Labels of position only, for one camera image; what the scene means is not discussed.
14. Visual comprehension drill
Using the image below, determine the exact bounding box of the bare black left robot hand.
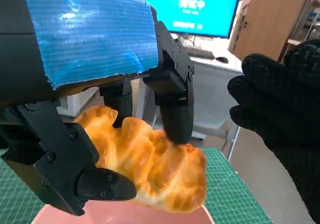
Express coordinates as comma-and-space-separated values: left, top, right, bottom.
0, 0, 195, 217

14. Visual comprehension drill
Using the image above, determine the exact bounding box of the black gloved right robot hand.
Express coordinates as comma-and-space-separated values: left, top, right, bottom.
227, 39, 320, 224

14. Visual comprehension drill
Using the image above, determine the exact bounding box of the rectangular braided toy bread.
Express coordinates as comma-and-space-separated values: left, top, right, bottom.
74, 105, 208, 214

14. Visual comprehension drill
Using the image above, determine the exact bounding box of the pink bowl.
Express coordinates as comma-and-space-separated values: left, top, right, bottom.
31, 200, 213, 224

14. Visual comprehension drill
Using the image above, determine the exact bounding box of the white cabinet with mesh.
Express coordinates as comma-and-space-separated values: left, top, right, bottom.
58, 86, 106, 121

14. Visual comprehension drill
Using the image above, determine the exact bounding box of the white desk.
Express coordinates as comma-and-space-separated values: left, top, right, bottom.
174, 36, 245, 73

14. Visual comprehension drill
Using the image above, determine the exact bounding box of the brown wooden door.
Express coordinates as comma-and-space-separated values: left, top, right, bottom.
234, 0, 315, 62

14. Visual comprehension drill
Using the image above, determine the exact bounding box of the metal storage shelf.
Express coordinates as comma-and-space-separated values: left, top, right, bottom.
282, 0, 320, 62

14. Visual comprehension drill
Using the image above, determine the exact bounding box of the green cutting mat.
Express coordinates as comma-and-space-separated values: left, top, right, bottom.
0, 147, 273, 224

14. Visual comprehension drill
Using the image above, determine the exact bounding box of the dark keyboard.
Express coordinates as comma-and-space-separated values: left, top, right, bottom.
183, 45, 216, 61

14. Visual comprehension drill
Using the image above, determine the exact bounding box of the monitor with blue screen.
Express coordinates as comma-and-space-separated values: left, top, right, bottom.
143, 0, 245, 39

